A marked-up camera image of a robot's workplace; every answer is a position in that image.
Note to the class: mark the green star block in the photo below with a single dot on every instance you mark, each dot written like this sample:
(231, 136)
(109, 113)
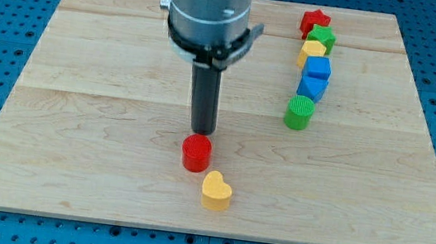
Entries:
(324, 35)

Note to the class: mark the green cylinder block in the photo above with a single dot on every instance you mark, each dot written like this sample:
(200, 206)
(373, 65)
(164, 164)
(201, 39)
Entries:
(299, 111)

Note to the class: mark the blue triangle block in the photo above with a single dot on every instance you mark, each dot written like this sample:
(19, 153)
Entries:
(312, 88)

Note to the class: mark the red star block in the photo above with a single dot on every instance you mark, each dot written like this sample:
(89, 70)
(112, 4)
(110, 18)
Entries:
(312, 18)

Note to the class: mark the yellow heart block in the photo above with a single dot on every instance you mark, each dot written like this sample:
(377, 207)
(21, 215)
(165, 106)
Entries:
(216, 193)

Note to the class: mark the blue cube block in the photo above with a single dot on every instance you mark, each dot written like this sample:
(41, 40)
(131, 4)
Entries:
(317, 67)

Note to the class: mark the red cylinder block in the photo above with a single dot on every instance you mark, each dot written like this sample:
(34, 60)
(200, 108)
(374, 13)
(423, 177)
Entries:
(196, 152)

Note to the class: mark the light wooden board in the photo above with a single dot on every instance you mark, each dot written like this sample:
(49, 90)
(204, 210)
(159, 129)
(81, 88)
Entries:
(94, 126)

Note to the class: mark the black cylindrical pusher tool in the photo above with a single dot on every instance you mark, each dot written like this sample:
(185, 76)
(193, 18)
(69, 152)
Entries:
(204, 104)

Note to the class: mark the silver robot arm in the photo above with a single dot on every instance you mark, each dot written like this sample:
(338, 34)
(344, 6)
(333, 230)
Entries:
(204, 30)

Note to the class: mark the yellow pentagon block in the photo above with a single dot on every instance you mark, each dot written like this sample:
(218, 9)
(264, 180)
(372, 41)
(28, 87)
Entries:
(310, 48)

